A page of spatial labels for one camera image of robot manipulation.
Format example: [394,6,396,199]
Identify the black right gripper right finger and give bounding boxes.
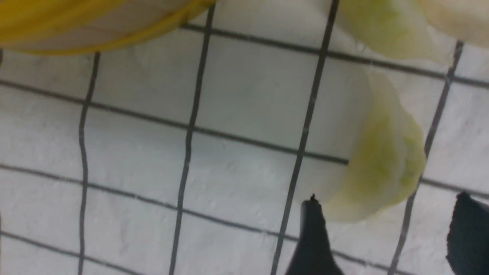
[446,192,489,275]

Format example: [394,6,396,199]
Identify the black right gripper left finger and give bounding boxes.
[286,194,343,275]

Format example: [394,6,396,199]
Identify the green dumpling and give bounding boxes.
[338,0,453,66]
[322,73,427,222]

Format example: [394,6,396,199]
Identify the white dumpling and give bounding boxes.
[419,0,489,48]

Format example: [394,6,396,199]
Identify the yellow-rimmed bamboo steamer tray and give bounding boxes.
[0,0,215,55]

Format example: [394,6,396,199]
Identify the white black-grid tablecloth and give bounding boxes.
[1,0,488,275]

